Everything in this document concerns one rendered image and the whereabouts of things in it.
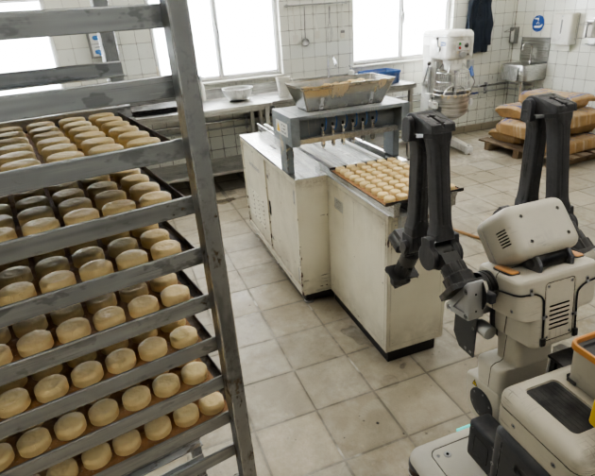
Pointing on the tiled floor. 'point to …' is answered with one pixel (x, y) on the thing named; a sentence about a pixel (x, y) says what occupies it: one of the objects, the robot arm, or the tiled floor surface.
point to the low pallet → (523, 145)
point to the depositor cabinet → (292, 212)
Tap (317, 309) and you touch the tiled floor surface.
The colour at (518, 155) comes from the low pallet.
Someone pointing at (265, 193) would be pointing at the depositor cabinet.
